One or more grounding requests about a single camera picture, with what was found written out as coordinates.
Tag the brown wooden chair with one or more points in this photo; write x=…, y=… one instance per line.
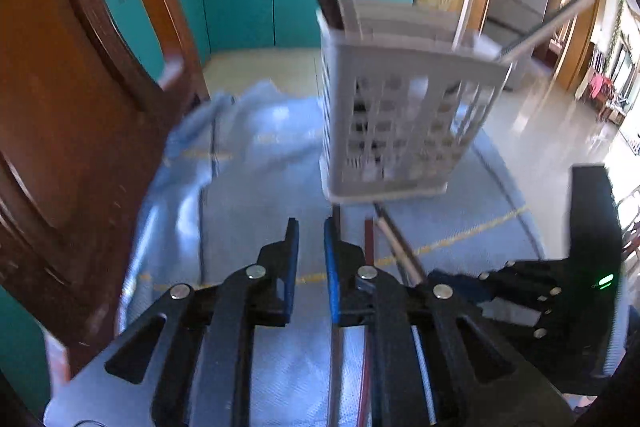
x=60, y=107

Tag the green hanging vine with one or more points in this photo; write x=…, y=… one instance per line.
x=616, y=32

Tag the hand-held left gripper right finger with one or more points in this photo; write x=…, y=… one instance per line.
x=331, y=272

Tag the pink cloth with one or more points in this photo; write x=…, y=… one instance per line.
x=598, y=87

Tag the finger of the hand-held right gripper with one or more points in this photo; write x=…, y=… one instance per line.
x=452, y=283
x=505, y=313

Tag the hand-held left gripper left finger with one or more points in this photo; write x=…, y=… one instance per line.
x=290, y=267

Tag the dark red chopstick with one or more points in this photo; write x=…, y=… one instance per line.
x=364, y=382

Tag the brown wooden door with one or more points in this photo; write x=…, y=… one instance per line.
x=567, y=2

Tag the brown chopstick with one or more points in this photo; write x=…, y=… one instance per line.
x=408, y=252

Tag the blue striped cloth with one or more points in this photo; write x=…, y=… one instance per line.
x=260, y=167

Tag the white plastic utensil basket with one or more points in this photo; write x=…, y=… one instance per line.
x=400, y=72

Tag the grey chopstick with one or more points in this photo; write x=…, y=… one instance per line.
x=336, y=372

